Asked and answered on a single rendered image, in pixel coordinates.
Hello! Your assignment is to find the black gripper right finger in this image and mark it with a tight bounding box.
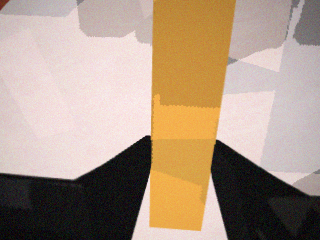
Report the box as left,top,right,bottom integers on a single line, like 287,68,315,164
211,139,320,240

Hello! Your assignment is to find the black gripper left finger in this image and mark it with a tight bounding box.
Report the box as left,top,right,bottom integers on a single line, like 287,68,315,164
0,135,152,240

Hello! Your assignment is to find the orange bar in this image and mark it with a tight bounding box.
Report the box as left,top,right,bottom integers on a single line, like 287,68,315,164
149,0,236,231

